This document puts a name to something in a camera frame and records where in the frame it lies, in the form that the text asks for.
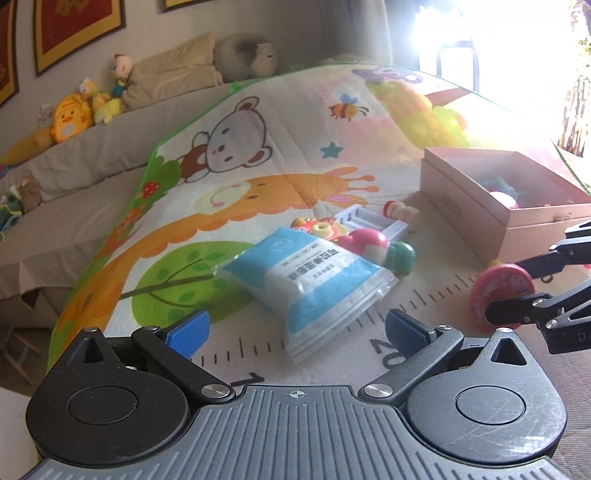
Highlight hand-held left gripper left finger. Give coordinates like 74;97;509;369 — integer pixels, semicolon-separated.
55;310;236;405

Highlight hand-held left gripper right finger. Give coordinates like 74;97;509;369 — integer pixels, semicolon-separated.
360;310;536;408

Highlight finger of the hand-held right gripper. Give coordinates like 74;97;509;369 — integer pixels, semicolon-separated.
485;286;591;331
514;220;591;280

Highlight pink disc toy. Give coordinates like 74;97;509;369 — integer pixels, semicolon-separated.
470;259;537;331

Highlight pink cardboard box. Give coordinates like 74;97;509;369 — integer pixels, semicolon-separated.
420;147;591;274

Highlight blue white plastic packet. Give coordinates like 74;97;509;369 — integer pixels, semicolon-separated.
217;226;399;361

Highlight green round-headed toy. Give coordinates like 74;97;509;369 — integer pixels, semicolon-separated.
385;241;416;278

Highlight teal plastic toy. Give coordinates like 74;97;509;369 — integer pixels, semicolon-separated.
487;174;525;195

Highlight pink round-headed toy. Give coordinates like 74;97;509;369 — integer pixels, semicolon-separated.
339;229;389;267

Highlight white plastic holder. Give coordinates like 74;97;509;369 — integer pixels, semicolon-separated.
333;203;411;243

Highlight cream peg doll toy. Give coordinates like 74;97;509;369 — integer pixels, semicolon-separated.
383;200;421;232

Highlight red yellow plastic toy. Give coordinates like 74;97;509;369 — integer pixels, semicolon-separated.
291;217;343;241

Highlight beige sofa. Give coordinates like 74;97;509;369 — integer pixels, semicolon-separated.
0;69;333;305

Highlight brown plush toy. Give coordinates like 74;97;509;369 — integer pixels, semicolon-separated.
17;177;43;212

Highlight cartoon animal printed play mat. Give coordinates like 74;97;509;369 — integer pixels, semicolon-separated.
46;58;591;416

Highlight green knitted yarn piece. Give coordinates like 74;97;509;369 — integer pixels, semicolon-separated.
0;188;25;234

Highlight yellow duck plush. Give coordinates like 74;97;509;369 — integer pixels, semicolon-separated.
78;78;126;125

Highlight yellow chick plush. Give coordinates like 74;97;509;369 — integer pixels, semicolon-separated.
50;92;96;145

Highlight yellow long cushion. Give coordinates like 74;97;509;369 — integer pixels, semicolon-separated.
0;126;55;166

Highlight beige pillow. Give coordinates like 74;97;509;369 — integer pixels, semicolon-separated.
122;36;228;110

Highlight small doll with teal clothes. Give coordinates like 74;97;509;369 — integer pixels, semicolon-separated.
110;52;136;99

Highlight grey neck pillow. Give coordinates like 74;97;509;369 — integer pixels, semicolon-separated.
214;33;280;84

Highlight red gold framed wall picture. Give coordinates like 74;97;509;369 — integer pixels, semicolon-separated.
0;0;20;107
33;0;126;77
161;0;209;14

